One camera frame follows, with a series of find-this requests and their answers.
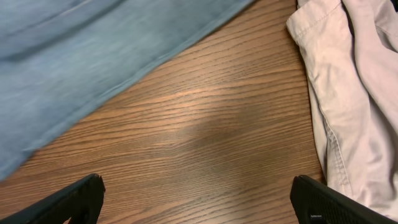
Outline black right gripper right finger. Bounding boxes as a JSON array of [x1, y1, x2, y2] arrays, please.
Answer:
[[290, 175, 397, 224]]

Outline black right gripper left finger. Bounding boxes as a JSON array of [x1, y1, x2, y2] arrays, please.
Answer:
[[1, 174, 105, 224]]

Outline light blue denim jeans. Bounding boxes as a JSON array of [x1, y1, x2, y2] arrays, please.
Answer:
[[1, 0, 249, 179]]

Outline beige cloth garment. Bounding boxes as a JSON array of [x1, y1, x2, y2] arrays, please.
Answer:
[[287, 0, 397, 220]]

